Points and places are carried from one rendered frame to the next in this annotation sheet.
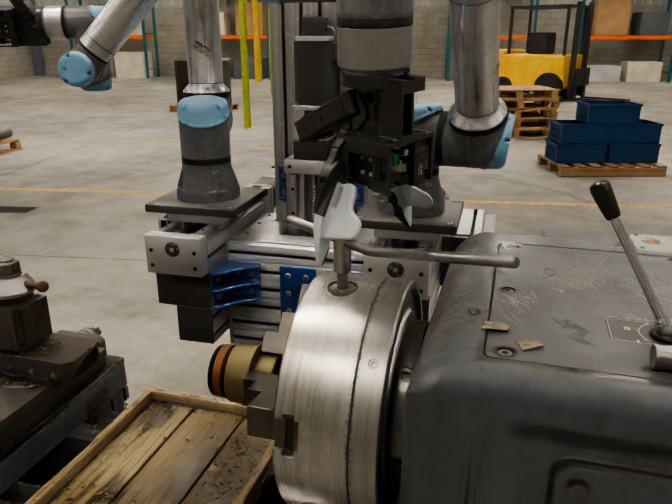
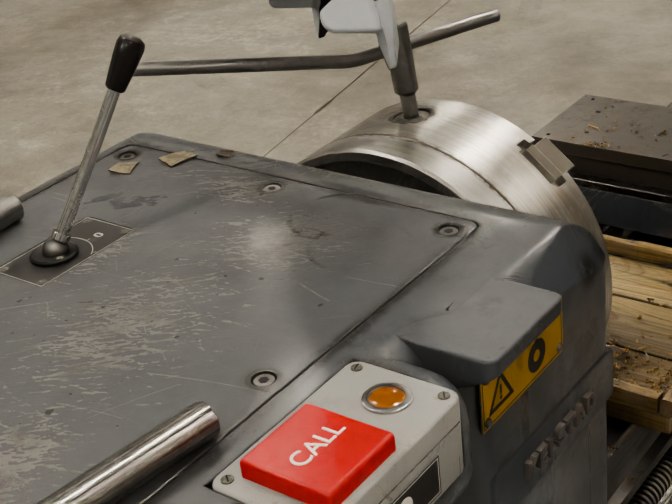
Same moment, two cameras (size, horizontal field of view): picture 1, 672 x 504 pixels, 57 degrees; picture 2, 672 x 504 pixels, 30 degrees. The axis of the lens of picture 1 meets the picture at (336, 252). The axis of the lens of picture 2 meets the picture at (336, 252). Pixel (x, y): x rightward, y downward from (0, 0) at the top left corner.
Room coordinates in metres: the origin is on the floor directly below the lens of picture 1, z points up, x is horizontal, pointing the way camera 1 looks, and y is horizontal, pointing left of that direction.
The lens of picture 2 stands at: (1.06, -0.99, 1.66)
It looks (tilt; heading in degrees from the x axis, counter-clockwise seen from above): 28 degrees down; 113
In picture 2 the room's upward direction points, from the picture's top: 7 degrees counter-clockwise
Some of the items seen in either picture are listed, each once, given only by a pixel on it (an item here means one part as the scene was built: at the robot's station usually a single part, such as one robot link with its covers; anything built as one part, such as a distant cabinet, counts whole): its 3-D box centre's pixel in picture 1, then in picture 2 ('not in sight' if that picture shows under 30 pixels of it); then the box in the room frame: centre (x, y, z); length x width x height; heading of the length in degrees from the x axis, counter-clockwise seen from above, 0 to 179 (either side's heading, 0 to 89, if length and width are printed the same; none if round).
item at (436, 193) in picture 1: (411, 187); not in sight; (1.36, -0.17, 1.21); 0.15 x 0.15 x 0.10
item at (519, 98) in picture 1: (510, 111); not in sight; (10.06, -2.75, 0.36); 1.26 x 0.86 x 0.73; 95
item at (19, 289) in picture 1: (10, 282); not in sight; (0.99, 0.56, 1.13); 0.08 x 0.08 x 0.03
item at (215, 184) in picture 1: (207, 175); not in sight; (1.49, 0.31, 1.21); 0.15 x 0.15 x 0.10
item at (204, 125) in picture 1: (204, 126); not in sight; (1.49, 0.31, 1.33); 0.13 x 0.12 x 0.14; 7
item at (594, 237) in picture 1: (574, 246); (475, 331); (0.87, -0.35, 1.24); 0.09 x 0.08 x 0.03; 74
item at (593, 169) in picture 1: (602, 136); not in sight; (7.32, -3.11, 0.39); 1.20 x 0.80 x 0.79; 92
